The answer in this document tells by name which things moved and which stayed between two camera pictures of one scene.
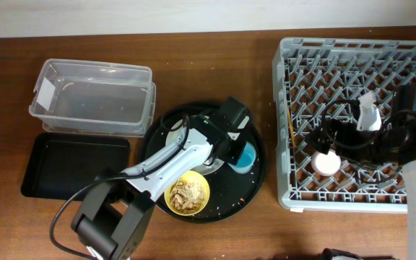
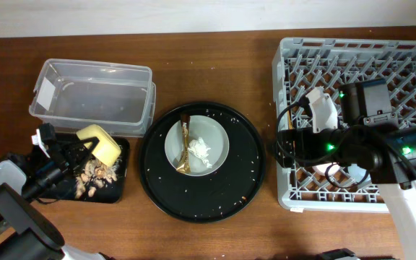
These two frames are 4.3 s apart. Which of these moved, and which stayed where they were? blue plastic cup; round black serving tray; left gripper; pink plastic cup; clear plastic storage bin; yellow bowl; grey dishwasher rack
Moved: left gripper; yellow bowl; blue plastic cup
Stayed: clear plastic storage bin; pink plastic cup; round black serving tray; grey dishwasher rack
